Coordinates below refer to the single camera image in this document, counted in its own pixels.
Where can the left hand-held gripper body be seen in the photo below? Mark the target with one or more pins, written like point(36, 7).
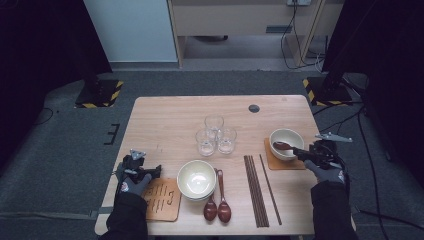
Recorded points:
point(131, 166)

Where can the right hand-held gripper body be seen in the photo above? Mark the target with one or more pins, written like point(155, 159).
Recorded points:
point(325, 151)

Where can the cream ceramic bowl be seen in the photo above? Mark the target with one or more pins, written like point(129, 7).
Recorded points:
point(290, 135)
point(196, 176)
point(200, 199)

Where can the reddish brown wooden spoon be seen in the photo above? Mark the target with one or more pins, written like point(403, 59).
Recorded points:
point(210, 210)
point(224, 211)
point(282, 145)

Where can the dark wooden chopstick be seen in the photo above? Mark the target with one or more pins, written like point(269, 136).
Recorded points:
point(270, 190)

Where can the bundle of brown chopsticks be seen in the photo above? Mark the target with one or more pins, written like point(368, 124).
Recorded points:
point(256, 193)

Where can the person's left hand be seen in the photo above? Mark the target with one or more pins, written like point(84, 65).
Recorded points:
point(135, 188)

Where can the grey tape piece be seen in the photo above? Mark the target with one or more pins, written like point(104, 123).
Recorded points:
point(101, 211)

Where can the clear drinking glass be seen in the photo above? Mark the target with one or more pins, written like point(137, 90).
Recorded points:
point(214, 121)
point(227, 141)
point(205, 145)

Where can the black stand with striped base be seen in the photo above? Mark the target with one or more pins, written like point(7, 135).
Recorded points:
point(328, 91)
point(100, 95)

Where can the round grey table grommet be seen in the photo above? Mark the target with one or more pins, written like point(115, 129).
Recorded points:
point(254, 108)

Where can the black curtain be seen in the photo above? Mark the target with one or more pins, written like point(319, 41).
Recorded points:
point(393, 66)
point(40, 50)

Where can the white cabinet panel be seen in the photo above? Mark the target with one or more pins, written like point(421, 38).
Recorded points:
point(133, 30)

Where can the beige wooden desk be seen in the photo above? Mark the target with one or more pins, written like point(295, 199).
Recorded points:
point(233, 20)

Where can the white power strip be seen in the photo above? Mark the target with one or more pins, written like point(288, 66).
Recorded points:
point(299, 2)

